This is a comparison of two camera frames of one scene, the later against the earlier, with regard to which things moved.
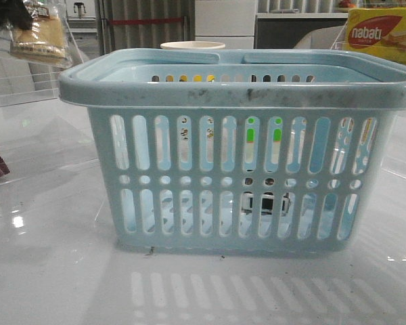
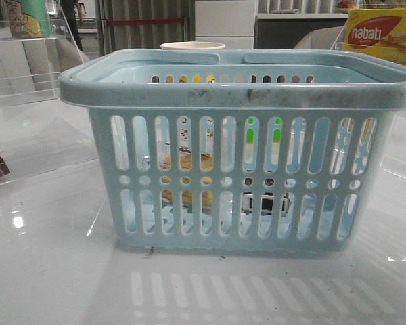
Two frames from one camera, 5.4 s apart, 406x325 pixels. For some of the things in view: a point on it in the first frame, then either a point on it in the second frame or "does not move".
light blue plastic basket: (272, 151) does not move
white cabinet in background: (231, 22) does not move
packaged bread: (48, 42) -> (186, 164)
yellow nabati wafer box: (390, 32) does not move
